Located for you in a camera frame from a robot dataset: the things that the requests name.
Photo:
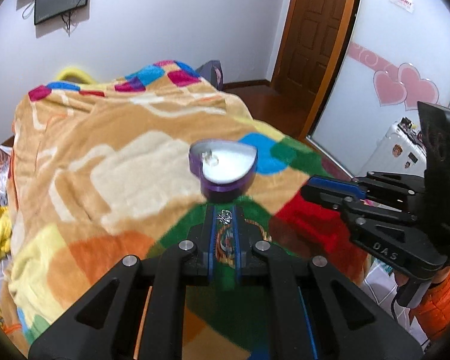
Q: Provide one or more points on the white suitcase with stickers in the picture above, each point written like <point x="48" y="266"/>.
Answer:
<point x="397" y="153"/>

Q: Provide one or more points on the colourful checked plush blanket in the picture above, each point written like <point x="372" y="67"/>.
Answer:
<point x="116" y="165"/>

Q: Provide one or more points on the white wardrobe door pink hearts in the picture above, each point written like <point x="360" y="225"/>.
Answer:
<point x="397" y="63"/>

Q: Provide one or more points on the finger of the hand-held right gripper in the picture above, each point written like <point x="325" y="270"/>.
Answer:
<point x="333" y="186"/>
<point x="322" y="197"/>

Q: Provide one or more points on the yellow plush pillow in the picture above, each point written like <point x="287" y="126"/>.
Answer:
<point x="75" y="73"/>

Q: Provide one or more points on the purple heart-shaped jewelry box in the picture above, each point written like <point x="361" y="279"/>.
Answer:
<point x="225" y="189"/>

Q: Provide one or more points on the person's right forearm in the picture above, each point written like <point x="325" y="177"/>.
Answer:
<point x="440" y="303"/>

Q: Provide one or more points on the purple chair back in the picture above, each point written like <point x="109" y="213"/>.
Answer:
<point x="214" y="72"/>

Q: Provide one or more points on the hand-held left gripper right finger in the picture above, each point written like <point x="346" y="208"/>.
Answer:
<point x="238" y="243"/>

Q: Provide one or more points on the brown wooden door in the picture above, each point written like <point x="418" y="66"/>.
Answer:
<point x="315" y="33"/>

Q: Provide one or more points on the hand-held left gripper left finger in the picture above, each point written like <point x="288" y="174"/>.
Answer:
<point x="209" y="243"/>

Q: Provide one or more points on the white red wall sticker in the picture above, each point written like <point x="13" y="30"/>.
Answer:
<point x="403" y="2"/>

